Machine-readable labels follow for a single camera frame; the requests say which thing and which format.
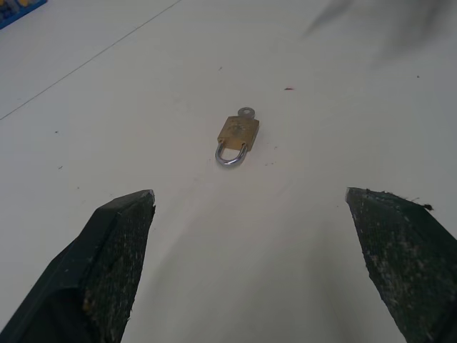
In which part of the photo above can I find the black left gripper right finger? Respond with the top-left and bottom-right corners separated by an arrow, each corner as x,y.
344,186 -> 457,343

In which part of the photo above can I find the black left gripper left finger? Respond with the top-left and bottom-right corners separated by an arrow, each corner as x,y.
0,189 -> 156,343

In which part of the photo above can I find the brass padlock with steel shackle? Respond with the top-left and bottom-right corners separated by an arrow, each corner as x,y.
214,115 -> 261,168

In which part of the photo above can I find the blue plastic box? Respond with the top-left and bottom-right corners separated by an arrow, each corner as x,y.
0,0 -> 48,31

